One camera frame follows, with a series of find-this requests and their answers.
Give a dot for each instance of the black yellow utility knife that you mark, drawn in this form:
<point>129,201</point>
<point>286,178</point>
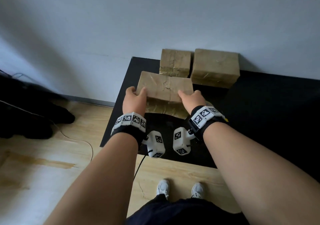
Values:
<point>226,119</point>

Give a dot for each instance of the tall cardboard box square hole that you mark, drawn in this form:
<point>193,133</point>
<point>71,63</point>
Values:
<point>215,65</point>

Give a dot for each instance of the wide cardboard box torn flap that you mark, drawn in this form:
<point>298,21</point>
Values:
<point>162,85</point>

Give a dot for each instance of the white right sneaker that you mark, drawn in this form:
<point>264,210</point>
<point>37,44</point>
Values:
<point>198,189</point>

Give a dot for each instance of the black marker wristband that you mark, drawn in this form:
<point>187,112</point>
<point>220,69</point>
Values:
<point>127,127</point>
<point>205,121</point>

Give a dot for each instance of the black bag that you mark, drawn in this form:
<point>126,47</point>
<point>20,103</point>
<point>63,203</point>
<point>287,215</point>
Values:
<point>25,112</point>

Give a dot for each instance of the small cardboard box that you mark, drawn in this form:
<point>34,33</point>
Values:
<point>175,61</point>

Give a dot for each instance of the thin black thread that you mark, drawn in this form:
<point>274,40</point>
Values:
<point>141,189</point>

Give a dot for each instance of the person's left hand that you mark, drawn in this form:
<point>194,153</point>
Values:
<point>133,102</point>

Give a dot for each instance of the person's right forearm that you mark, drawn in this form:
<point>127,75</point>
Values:
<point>262,177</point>

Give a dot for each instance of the person's right hand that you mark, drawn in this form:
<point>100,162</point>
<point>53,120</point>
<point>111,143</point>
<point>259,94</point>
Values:
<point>195,101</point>

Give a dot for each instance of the black shorts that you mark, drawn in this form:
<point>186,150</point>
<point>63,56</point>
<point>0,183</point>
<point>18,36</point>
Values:
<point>185,213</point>

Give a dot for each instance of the white left sneaker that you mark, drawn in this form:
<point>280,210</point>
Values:
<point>163,188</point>

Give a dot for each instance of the white sneaker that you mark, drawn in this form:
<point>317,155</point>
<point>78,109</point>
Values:
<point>198,189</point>
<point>163,188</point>

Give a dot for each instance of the person's left forearm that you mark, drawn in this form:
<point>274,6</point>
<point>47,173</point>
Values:
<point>95,184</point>

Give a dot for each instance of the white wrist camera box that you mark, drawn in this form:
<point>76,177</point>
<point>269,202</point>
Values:
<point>182,141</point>
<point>156,145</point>

